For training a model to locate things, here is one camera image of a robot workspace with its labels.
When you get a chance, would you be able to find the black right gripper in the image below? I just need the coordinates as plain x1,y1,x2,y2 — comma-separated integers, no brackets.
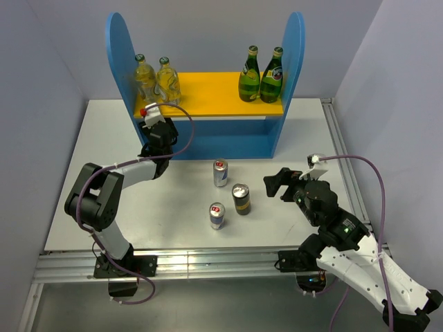
262,166,319,225

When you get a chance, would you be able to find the black can yellow label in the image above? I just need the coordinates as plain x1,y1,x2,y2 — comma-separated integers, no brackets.
231,183,251,215

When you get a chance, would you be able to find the clear glass bottle green cap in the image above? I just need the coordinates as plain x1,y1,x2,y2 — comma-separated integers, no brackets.
156,57,181,105

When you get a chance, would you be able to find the red bull can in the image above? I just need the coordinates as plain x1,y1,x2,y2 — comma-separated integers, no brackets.
213,158,228,187
209,202,226,230

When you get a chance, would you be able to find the Red Bull can front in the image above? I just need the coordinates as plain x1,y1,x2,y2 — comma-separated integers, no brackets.
209,202,226,230

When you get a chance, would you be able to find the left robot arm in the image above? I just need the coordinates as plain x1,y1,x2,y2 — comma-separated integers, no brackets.
64,118,179,276

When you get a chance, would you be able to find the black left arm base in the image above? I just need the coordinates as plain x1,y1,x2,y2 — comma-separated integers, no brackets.
93,254,158,299

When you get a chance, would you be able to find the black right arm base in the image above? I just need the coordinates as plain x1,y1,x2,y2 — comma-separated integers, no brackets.
274,250,327,292

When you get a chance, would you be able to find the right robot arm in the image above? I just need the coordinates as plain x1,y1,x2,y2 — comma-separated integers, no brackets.
264,167,442,331

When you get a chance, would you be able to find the blue and yellow shelf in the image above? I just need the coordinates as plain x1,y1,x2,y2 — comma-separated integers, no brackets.
105,11,307,162

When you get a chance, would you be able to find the green Perrier bottle right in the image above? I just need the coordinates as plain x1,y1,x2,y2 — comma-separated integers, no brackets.
260,47,284,103

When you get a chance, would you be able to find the green perrier bottle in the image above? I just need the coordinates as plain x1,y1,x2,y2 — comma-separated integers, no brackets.
238,45,260,102
260,47,284,103

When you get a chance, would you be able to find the green Perrier bottle left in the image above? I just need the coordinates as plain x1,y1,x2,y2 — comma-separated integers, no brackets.
238,45,260,102

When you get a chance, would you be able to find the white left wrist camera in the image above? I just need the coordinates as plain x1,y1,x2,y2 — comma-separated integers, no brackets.
140,103,165,129

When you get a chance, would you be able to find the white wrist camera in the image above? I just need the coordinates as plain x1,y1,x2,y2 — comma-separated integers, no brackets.
140,103,165,129
299,154,329,181

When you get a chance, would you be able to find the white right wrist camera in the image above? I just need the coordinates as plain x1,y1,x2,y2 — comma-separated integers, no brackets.
299,154,329,181

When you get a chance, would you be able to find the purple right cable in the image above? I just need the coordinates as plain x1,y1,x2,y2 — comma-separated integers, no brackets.
320,154,395,332

